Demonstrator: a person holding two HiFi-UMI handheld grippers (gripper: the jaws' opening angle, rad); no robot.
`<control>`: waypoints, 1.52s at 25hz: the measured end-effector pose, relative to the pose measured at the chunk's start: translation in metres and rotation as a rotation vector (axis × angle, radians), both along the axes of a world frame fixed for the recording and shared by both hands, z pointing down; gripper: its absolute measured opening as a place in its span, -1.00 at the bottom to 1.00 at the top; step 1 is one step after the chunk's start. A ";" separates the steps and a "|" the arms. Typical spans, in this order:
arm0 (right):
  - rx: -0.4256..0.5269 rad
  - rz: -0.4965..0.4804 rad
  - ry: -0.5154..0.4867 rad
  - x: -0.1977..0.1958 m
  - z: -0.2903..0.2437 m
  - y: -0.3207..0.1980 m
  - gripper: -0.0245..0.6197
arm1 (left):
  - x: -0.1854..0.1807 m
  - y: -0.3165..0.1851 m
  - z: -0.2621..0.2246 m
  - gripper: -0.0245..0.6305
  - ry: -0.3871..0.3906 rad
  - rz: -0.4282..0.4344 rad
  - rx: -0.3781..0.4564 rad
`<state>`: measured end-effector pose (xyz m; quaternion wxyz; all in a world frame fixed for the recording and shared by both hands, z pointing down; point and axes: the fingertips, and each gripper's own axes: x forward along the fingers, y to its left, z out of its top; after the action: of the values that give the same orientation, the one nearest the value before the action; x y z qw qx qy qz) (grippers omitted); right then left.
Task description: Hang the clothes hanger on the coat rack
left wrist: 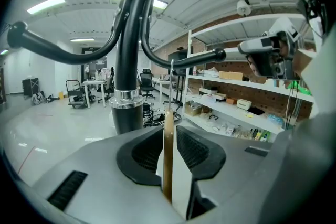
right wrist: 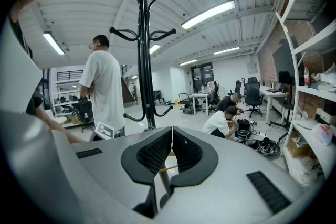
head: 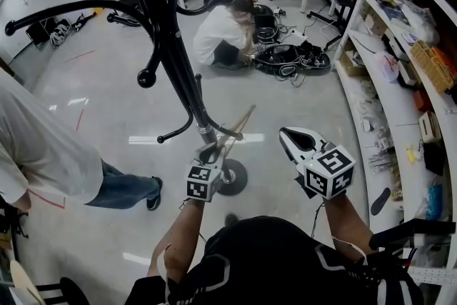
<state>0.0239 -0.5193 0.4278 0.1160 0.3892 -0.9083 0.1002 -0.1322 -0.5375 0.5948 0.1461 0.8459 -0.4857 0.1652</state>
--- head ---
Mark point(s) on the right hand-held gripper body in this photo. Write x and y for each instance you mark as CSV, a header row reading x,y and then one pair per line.
x,y
328,175

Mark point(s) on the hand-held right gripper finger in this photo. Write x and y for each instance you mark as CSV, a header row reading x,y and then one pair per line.
x,y
291,151
317,138

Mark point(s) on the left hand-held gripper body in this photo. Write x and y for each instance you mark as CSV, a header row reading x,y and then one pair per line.
x,y
201,182

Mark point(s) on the wooden hanger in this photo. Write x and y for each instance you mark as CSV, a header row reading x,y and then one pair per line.
x,y
242,119

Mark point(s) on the black coat rack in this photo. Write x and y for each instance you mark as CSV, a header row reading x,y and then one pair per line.
x,y
168,28

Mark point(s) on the person's right forearm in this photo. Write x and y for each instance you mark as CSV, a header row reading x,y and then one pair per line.
x,y
346,221

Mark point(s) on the person's left forearm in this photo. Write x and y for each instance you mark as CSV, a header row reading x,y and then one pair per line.
x,y
182,235

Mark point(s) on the person's left black shoe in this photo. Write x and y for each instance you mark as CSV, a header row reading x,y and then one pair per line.
x,y
231,219

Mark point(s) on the black shoe insole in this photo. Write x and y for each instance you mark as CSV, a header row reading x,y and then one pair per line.
x,y
380,201

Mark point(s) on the cardboard box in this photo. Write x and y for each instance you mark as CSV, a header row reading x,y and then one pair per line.
x,y
351,65

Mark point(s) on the white metal shelving unit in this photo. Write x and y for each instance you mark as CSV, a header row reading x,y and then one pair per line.
x,y
392,100

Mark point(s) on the black flat screen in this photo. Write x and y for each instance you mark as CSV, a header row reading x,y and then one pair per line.
x,y
410,232

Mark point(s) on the white plastic bag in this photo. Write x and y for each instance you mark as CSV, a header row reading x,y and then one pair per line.
x,y
388,66

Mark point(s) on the person's black clothing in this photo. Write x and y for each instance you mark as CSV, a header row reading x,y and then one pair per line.
x,y
278,264

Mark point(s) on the blue plastic bag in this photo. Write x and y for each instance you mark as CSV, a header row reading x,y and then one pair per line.
x,y
434,201

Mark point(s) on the beige tissue box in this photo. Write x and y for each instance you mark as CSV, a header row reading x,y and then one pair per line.
x,y
430,126

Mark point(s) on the wicker basket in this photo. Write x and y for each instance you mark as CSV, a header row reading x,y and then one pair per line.
x,y
430,64

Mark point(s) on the black folding case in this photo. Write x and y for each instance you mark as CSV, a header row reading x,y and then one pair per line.
x,y
43,34

